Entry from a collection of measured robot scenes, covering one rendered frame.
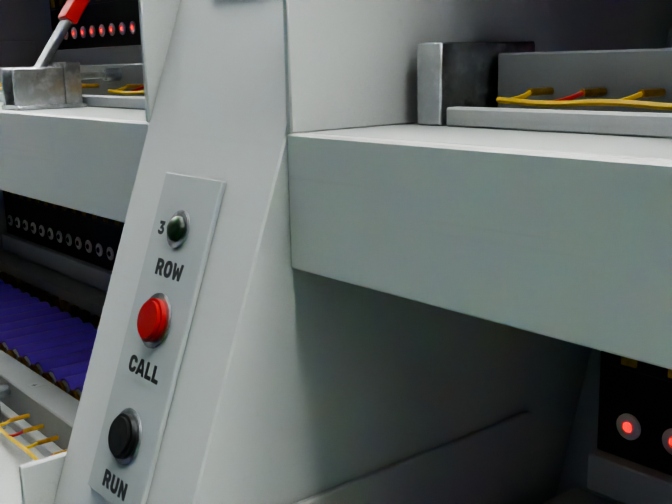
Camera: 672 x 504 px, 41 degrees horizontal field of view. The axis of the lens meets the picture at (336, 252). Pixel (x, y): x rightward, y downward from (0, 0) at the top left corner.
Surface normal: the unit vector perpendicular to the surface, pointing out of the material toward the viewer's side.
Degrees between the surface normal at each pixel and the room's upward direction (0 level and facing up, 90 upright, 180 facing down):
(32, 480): 90
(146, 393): 90
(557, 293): 110
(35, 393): 20
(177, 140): 90
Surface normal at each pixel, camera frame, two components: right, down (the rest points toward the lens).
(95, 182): -0.77, 0.15
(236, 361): 0.63, 0.14
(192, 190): -0.74, -0.19
